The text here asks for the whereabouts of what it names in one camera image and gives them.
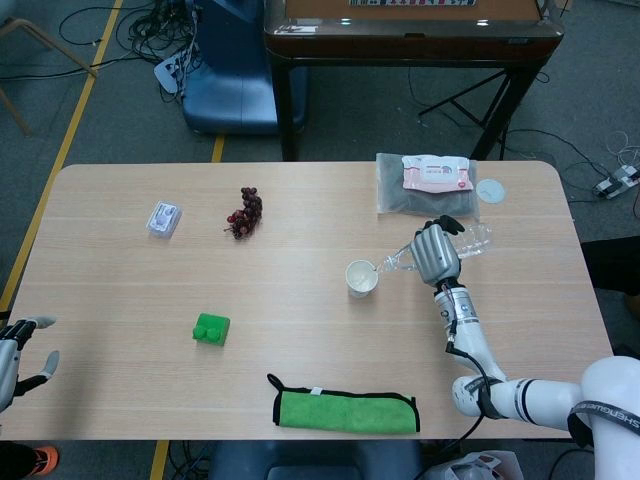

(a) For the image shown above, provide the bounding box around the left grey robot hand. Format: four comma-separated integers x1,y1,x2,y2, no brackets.
0,314,61,414

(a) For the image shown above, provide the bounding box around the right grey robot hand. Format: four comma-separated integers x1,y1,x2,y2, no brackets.
408,214,465,288

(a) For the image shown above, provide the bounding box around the transparent plastic bottle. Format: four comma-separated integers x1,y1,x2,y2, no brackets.
375,223,497,275

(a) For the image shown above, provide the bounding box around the white paper cup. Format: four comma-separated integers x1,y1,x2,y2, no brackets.
344,258,380,299

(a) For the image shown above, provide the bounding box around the grey plastic bag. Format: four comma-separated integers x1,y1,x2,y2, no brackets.
375,152,482,221

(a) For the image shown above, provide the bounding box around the pink wet wipes pack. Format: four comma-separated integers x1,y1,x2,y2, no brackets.
401,154,473,193

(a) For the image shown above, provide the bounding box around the round white lid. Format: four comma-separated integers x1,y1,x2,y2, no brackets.
475,179,508,204

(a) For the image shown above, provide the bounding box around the orange shoe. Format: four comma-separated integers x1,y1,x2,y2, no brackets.
27,446,60,479

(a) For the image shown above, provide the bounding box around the black tripod stand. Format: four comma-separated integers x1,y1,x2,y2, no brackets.
418,67,549,139

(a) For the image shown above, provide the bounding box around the black trouser leg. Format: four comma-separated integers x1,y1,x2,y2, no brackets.
581,239,640,296

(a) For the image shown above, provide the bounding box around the green cloth with black trim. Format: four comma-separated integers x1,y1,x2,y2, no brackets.
266,372,421,435

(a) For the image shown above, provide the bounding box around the white power strip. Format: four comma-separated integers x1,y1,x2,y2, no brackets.
153,52,194,94
593,164,640,200

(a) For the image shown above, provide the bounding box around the dark red grape bunch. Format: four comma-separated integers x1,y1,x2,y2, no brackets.
223,186,264,240

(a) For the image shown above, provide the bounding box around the small clear plastic packet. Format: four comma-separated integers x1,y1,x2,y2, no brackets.
146,200,184,240

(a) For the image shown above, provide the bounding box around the green toy building block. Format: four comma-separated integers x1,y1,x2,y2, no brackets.
191,312,232,347

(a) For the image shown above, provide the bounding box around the dark wooden mahjong table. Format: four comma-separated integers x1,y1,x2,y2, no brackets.
263,0,564,162

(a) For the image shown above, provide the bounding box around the blue padded chair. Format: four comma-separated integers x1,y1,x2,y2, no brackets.
207,439,424,480

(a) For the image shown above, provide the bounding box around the row of face-up mahjong tiles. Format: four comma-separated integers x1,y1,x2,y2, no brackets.
348,0,476,8

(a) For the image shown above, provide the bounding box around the blue machine base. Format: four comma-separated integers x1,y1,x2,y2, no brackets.
180,0,307,136

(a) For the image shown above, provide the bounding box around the black floor cable bundle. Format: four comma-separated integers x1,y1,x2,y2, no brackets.
58,0,201,104

